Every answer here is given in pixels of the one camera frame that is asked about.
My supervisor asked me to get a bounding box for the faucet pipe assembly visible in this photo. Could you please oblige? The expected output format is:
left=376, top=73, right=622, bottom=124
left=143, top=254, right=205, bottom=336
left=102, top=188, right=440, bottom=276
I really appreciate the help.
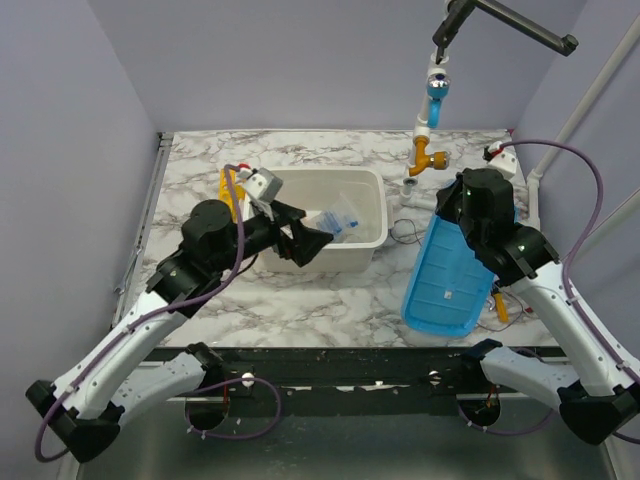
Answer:
left=400, top=50, right=451, bottom=211

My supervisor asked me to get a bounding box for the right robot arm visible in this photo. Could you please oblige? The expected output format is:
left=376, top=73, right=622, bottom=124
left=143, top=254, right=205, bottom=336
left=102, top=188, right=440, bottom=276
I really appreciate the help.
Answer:
left=436, top=168, right=639, bottom=445

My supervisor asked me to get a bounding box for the bag of blue pipettes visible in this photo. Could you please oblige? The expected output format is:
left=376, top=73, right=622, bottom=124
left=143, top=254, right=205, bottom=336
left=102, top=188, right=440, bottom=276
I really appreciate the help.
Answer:
left=305, top=194, right=362, bottom=243

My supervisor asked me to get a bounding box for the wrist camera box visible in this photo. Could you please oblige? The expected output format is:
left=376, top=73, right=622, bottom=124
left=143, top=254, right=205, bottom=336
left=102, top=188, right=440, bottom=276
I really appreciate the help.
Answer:
left=237, top=167, right=283, bottom=204
left=483, top=141, right=518, bottom=180

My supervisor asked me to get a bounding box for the purple cable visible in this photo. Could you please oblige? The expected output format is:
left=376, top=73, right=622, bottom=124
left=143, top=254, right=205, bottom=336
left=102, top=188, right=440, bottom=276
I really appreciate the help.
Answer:
left=33, top=163, right=284, bottom=462
left=457, top=139, right=640, bottom=444

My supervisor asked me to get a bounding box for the white plastic tub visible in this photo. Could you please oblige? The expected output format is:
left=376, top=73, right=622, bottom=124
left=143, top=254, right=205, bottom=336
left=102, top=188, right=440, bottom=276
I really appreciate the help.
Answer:
left=260, top=166, right=389, bottom=273

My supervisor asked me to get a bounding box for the thin black wire loop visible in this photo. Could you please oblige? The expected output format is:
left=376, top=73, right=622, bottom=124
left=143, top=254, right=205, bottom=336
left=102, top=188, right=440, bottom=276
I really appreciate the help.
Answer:
left=389, top=217, right=426, bottom=246

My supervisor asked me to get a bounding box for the white wall pipe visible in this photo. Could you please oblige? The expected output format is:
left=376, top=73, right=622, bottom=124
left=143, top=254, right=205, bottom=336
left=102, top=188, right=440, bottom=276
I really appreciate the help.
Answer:
left=526, top=16, right=639, bottom=227

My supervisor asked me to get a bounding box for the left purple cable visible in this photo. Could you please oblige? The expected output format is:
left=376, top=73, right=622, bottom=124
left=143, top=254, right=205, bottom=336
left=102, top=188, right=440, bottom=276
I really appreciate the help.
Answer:
left=33, top=163, right=284, bottom=462

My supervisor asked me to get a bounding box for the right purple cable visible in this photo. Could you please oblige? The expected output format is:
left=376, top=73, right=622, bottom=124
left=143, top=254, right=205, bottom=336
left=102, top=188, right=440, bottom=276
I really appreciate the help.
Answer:
left=457, top=139, right=640, bottom=444

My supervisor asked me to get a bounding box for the yellow test tube rack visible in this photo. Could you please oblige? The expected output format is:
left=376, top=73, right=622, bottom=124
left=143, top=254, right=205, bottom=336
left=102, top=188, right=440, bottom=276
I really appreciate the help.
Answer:
left=218, top=169, right=245, bottom=222

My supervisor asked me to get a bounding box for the black overhead camera arm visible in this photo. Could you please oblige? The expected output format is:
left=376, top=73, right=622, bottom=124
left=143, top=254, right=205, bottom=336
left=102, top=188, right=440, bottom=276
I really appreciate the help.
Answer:
left=432, top=0, right=579, bottom=64

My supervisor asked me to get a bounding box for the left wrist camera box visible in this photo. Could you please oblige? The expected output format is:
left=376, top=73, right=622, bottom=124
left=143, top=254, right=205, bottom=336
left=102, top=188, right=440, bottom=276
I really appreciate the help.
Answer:
left=237, top=167, right=283, bottom=204

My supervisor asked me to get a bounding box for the blue plastic tray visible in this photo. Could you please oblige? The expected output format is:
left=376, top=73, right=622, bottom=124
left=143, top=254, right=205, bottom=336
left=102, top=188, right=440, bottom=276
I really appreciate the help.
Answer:
left=401, top=215, right=495, bottom=337

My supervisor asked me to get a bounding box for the yellow probe with wires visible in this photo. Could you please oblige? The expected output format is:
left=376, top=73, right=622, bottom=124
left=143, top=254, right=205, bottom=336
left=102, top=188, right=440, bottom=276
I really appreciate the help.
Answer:
left=476, top=286, right=533, bottom=333

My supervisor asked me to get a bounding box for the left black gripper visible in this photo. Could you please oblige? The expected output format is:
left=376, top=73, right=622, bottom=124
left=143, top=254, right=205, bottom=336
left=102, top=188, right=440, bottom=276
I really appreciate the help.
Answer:
left=212, top=198, right=333, bottom=274

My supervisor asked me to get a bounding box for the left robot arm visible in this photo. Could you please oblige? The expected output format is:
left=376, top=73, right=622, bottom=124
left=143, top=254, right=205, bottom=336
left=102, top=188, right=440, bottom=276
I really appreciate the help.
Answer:
left=26, top=200, right=333, bottom=463

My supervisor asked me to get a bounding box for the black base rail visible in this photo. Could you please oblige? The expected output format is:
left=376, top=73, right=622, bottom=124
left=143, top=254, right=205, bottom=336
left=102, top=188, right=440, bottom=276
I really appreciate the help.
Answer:
left=139, top=344, right=581, bottom=416

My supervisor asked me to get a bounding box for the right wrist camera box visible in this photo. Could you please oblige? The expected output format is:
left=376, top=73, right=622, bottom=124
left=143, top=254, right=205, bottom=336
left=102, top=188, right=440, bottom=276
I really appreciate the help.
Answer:
left=483, top=141, right=518, bottom=180

